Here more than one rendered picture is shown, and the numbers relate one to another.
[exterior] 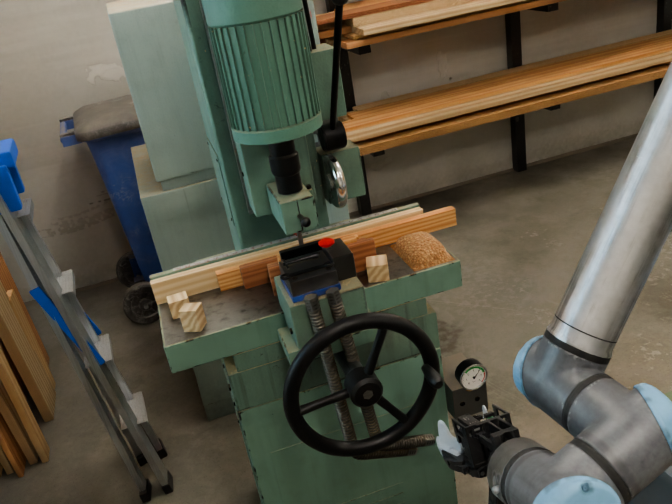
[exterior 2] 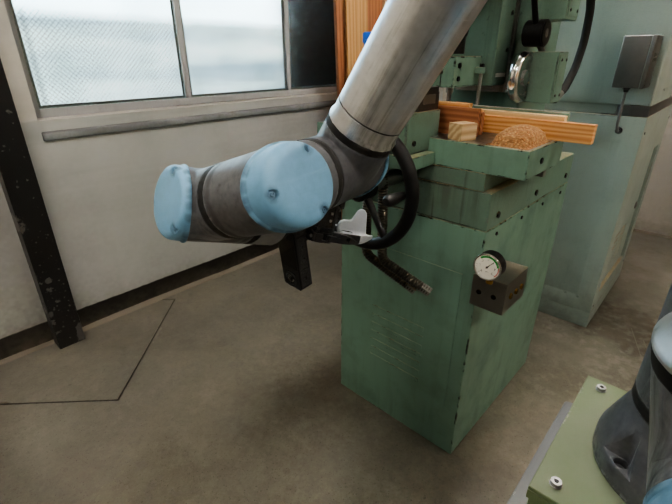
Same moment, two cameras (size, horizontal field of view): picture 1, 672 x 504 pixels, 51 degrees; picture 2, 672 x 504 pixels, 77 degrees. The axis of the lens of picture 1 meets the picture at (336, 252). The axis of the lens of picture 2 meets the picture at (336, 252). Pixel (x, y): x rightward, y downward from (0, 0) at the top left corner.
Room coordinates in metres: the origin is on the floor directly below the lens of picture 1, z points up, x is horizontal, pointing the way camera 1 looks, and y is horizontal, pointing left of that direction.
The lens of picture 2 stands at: (0.44, -0.73, 1.08)
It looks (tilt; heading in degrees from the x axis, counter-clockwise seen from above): 25 degrees down; 56
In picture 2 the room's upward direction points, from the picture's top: straight up
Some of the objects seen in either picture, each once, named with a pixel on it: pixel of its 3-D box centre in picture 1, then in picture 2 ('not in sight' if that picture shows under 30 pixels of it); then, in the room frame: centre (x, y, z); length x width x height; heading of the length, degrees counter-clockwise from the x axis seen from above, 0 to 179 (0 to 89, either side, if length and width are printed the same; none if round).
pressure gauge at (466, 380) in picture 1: (470, 376); (489, 268); (1.19, -0.23, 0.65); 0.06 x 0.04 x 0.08; 103
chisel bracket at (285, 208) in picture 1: (293, 207); (455, 74); (1.36, 0.07, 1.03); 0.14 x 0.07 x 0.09; 13
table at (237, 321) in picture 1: (313, 302); (416, 143); (1.23, 0.06, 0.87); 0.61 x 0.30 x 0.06; 103
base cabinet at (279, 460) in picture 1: (330, 430); (446, 289); (1.45, 0.10, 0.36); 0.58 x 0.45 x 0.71; 13
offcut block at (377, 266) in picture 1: (377, 268); (462, 131); (1.23, -0.08, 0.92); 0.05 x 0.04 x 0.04; 175
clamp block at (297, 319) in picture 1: (321, 301); (397, 128); (1.14, 0.04, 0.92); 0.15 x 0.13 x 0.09; 103
